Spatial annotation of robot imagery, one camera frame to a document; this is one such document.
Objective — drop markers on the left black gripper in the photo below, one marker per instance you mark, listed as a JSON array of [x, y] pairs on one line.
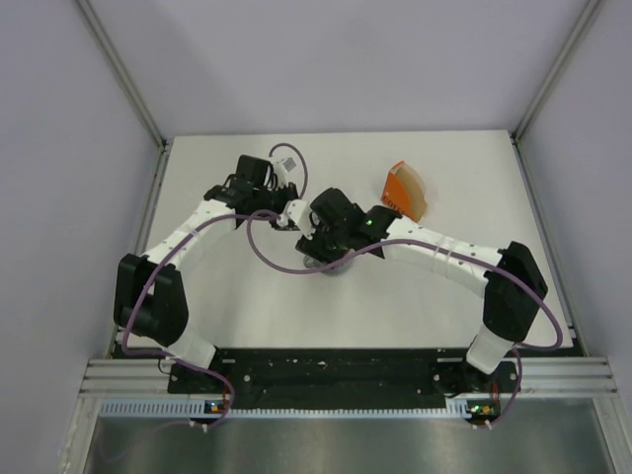
[[288, 193]]

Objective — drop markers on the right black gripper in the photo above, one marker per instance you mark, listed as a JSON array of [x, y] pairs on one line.
[[313, 248]]

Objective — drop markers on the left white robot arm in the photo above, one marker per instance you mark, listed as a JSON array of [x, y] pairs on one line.
[[150, 297]]

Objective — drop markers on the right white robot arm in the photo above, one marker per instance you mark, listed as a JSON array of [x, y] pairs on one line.
[[508, 280]]

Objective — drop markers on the orange coffee filter box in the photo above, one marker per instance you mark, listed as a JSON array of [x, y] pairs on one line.
[[392, 191]]

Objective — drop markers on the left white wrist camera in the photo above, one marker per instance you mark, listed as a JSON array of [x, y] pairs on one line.
[[282, 167]]

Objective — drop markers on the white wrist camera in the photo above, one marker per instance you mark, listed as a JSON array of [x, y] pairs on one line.
[[297, 214], [282, 167]]

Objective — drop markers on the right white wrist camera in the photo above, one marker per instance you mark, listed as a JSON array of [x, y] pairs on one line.
[[297, 214]]

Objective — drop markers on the grey slotted cable duct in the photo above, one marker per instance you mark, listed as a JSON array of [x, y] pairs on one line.
[[209, 409]]

